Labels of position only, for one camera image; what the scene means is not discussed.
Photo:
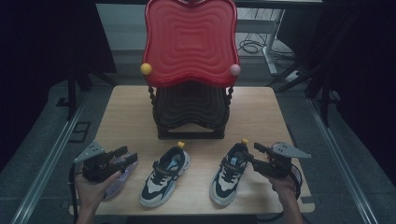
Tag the red and black shoe rack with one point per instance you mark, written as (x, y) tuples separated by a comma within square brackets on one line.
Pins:
[(190, 43)]

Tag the white desk frame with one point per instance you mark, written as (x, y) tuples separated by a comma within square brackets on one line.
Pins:
[(269, 46)]

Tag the black metal stand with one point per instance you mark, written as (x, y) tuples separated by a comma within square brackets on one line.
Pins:
[(72, 93), (325, 102)]

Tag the navy and white sneaker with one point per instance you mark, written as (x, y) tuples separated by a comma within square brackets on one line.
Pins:
[(229, 177), (162, 180)]

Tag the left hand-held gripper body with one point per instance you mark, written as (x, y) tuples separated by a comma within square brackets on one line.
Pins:
[(96, 168)]

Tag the person's right hand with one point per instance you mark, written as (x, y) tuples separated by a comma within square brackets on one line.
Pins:
[(285, 188)]

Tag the metal floor rail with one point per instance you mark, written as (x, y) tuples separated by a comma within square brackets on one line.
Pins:
[(46, 165), (342, 168)]

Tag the white power strip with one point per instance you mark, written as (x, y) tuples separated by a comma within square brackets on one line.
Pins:
[(293, 76)]

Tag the dark curtain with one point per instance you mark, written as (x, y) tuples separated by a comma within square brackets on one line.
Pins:
[(46, 46), (367, 62)]

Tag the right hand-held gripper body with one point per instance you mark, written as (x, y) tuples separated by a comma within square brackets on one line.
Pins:
[(275, 166)]

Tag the person's left hand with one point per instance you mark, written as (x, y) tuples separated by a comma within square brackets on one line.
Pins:
[(91, 193)]

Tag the purple transparent sandal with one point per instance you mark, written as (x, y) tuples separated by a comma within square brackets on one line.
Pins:
[(298, 178), (120, 183)]

